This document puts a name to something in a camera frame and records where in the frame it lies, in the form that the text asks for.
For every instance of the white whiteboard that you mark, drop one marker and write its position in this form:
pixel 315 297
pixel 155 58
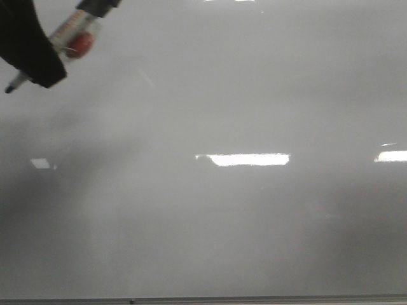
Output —
pixel 213 148

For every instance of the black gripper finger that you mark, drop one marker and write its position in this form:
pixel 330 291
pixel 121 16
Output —
pixel 98 8
pixel 26 47

